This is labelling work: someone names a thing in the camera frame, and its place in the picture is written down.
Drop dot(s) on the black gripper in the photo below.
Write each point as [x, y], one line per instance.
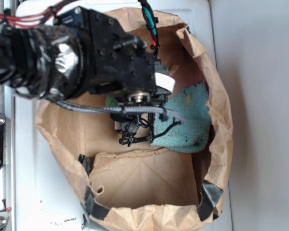
[133, 127]

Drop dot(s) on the brown paper bag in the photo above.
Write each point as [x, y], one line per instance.
[146, 187]

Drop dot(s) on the aluminium frame rail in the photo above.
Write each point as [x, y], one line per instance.
[7, 172]

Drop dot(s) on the teal terry cloth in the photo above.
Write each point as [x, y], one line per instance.
[193, 135]

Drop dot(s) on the green dimpled ball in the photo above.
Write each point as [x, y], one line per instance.
[111, 101]

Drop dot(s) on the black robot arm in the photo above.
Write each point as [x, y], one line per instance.
[84, 61]

